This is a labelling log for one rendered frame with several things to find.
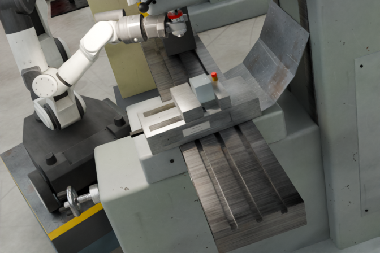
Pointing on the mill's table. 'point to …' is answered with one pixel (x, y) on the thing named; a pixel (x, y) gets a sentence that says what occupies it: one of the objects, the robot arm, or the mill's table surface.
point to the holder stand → (174, 47)
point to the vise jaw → (186, 103)
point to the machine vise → (150, 114)
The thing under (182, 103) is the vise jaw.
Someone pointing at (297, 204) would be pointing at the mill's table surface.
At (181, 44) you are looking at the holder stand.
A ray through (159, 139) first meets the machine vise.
